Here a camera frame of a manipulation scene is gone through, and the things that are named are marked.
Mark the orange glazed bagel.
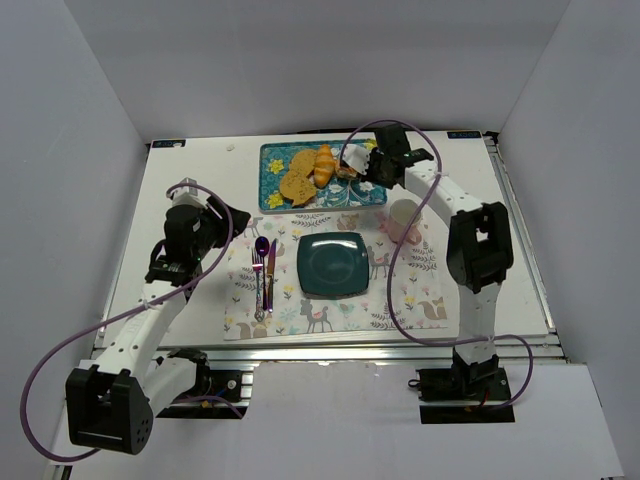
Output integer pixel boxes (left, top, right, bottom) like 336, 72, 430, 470
335, 165, 359, 181

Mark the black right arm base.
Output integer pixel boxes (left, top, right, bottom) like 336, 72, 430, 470
407, 368, 515, 425

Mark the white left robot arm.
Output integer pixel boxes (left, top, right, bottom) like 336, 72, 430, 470
65, 198, 251, 455

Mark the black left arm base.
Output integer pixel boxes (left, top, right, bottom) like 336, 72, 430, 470
145, 348, 247, 420

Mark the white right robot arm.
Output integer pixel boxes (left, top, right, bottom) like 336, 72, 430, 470
363, 119, 514, 378

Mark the striped orange bread roll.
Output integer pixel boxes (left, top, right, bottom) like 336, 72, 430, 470
313, 144, 335, 189

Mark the brown bread slice front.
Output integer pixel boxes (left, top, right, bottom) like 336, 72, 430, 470
279, 170, 317, 207

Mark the brown bread slice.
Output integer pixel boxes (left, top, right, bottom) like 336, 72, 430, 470
279, 170, 317, 207
289, 149, 317, 177

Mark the brown bread slice rear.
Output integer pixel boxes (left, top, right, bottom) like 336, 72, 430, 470
289, 149, 317, 177

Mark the iridescent purple spoon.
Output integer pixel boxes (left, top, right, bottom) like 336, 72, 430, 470
255, 236, 270, 310

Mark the iridescent purple fork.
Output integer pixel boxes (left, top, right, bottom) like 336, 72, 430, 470
251, 249, 264, 322

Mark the pink ceramic mug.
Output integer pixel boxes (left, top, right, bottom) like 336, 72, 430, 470
386, 199, 422, 246

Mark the iridescent purple knife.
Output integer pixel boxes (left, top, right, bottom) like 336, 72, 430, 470
263, 239, 277, 313

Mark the teal floral serving tray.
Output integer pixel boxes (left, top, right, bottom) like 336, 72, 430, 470
258, 139, 387, 213

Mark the black label right corner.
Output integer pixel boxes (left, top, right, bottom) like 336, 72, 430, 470
447, 130, 482, 140

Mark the black label corner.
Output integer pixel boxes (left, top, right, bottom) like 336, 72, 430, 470
151, 139, 186, 149
447, 130, 482, 140

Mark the animal print placemat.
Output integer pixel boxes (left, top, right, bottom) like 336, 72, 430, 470
222, 210, 449, 341

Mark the black label left corner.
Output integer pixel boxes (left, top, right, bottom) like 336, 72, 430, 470
151, 139, 186, 149

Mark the dark teal square plate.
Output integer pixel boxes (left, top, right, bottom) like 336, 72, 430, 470
296, 232, 369, 299

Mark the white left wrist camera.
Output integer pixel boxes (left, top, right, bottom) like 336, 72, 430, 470
166, 177, 206, 209

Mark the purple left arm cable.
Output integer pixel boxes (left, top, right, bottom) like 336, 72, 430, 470
19, 183, 234, 462

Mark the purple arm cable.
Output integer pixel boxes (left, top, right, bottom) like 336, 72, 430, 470
19, 183, 234, 462
339, 119, 535, 412

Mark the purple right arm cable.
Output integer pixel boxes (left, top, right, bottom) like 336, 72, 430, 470
339, 119, 535, 412

